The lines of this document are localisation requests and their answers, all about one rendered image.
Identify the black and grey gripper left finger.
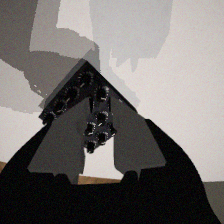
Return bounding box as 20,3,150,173
0,97,93,211

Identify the black knob box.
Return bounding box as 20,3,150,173
38,61,138,154

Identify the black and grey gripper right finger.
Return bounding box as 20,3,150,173
109,96,221,224

